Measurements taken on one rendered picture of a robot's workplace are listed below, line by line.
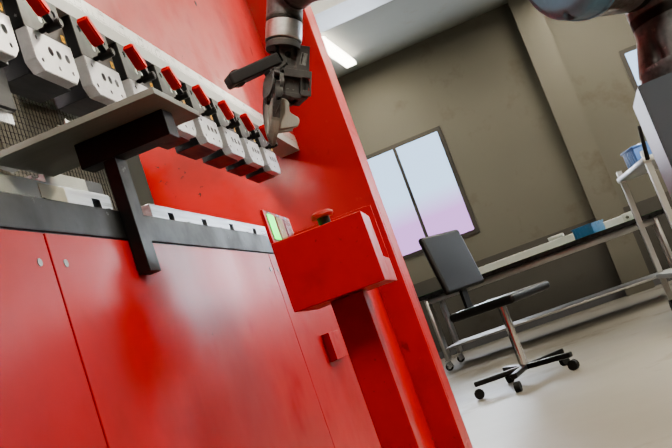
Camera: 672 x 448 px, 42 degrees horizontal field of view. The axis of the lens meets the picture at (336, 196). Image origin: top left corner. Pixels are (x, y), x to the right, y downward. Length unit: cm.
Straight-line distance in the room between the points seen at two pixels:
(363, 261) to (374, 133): 908
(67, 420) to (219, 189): 261
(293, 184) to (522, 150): 689
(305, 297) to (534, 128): 884
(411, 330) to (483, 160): 695
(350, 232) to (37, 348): 62
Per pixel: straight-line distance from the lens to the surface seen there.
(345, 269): 144
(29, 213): 108
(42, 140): 130
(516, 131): 1022
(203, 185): 358
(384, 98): 1053
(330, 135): 346
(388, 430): 152
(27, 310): 101
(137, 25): 215
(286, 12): 180
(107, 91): 177
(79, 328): 109
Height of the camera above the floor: 59
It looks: 9 degrees up
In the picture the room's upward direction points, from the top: 20 degrees counter-clockwise
